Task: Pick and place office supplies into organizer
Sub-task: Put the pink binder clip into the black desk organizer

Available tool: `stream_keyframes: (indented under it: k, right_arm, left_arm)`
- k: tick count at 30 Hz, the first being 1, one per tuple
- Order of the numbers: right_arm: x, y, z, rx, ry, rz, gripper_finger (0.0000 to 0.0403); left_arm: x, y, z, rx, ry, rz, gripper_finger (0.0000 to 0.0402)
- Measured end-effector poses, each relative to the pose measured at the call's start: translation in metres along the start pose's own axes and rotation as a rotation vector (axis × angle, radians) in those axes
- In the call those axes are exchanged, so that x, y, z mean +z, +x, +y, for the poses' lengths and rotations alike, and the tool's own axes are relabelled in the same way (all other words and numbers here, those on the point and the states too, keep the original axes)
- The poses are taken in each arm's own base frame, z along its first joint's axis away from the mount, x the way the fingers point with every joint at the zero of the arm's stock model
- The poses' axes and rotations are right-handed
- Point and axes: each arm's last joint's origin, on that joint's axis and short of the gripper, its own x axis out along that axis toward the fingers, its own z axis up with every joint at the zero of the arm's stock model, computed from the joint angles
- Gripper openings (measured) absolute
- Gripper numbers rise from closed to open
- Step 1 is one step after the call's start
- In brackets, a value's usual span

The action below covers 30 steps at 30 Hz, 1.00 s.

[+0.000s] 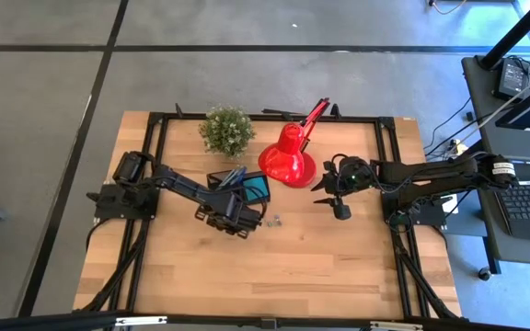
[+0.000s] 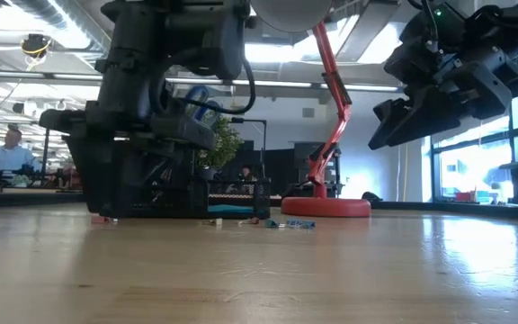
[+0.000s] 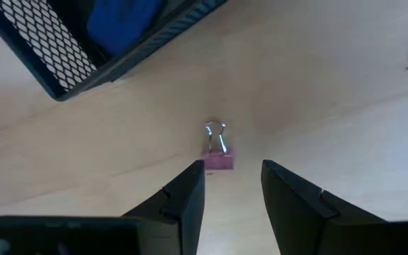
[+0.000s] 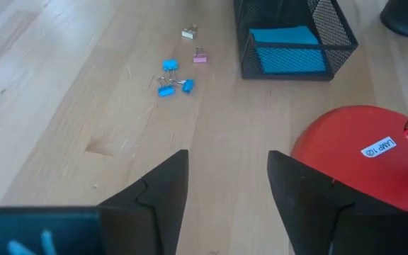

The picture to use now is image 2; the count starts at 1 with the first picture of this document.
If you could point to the red desk lamp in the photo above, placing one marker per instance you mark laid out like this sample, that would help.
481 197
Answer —
326 207

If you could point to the black mesh desk organizer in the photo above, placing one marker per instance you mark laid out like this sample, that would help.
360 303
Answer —
241 198

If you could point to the black rounded object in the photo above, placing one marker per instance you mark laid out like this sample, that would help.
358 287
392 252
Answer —
371 196

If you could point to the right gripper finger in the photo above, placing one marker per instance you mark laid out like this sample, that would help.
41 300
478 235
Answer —
385 123
430 114

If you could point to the blue sticky note pad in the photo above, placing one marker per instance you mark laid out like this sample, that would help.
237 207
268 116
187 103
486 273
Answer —
229 209

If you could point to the black cabinet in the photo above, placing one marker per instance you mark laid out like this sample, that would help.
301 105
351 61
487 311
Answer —
286 166

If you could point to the person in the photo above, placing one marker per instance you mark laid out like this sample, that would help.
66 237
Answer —
246 173
11 155

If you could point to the cream binder clip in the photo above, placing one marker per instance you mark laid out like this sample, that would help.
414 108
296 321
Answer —
215 222

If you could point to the black ceiling camera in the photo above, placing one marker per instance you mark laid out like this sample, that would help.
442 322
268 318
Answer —
35 45

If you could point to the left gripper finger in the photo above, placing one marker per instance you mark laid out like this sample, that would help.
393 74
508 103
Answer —
101 162

